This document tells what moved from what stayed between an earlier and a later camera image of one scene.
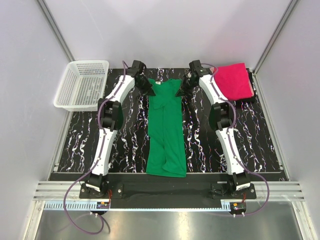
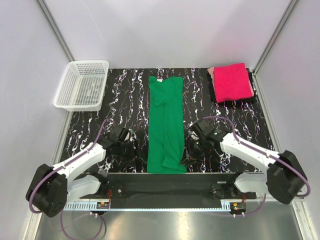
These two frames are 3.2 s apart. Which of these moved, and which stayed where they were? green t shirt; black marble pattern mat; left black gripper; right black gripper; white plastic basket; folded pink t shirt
Moved: right black gripper; left black gripper
Stayed: folded pink t shirt; black marble pattern mat; green t shirt; white plastic basket
